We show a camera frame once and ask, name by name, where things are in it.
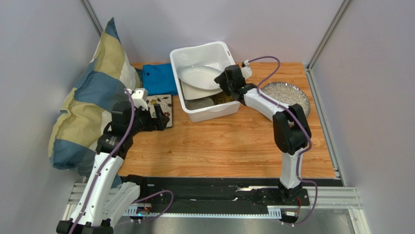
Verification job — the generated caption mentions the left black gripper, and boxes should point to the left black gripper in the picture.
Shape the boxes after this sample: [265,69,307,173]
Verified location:
[127,103,170,137]

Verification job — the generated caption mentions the yellow patterned round plate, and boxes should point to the yellow patterned round plate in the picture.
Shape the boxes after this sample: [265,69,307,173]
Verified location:
[210,92,234,105]

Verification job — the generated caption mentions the large white oval plate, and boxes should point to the large white oval plate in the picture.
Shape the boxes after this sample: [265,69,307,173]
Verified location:
[178,65,222,91]

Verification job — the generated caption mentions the white plastic bin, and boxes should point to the white plastic bin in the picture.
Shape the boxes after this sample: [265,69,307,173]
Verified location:
[170,41,241,122]

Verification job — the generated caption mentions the white rectangular plate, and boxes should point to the white rectangular plate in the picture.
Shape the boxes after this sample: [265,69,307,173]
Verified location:
[180,81,222,100]

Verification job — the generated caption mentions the grey speckled saucer plate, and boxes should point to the grey speckled saucer plate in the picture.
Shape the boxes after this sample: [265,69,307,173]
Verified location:
[185,97,215,110]

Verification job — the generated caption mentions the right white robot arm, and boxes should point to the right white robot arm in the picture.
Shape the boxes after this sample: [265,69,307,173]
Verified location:
[214,65,311,199]

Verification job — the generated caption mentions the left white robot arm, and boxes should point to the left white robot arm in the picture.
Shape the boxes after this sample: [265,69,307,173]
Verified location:
[56,101,170,234]

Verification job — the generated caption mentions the floral square plate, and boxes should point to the floral square plate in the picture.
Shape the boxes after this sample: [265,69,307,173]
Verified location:
[146,94,173,128]

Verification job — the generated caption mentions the folded blue cloth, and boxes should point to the folded blue cloth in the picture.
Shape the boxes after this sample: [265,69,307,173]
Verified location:
[142,63,178,96]

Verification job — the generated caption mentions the speckled round ceramic plate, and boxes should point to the speckled round ceramic plate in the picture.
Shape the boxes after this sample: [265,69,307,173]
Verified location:
[261,82,311,117]

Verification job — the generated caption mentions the blue and cream pillow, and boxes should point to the blue and cream pillow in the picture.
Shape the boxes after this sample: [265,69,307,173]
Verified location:
[48,19,142,178]

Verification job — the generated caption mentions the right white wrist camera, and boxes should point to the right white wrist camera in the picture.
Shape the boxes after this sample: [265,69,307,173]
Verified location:
[241,60,253,80]

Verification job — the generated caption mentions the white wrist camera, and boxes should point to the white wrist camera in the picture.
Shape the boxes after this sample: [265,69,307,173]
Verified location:
[241,60,253,80]
[125,88,149,111]

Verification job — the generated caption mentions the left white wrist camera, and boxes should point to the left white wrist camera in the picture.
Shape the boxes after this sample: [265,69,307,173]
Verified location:
[125,88,149,111]

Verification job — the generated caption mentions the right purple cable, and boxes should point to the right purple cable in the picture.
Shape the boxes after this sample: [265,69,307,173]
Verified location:
[248,56,319,227]

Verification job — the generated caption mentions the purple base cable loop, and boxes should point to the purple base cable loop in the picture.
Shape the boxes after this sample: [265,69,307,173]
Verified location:
[130,190,174,223]

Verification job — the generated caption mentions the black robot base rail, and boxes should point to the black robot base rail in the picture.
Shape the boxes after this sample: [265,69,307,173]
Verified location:
[139,177,312,215]

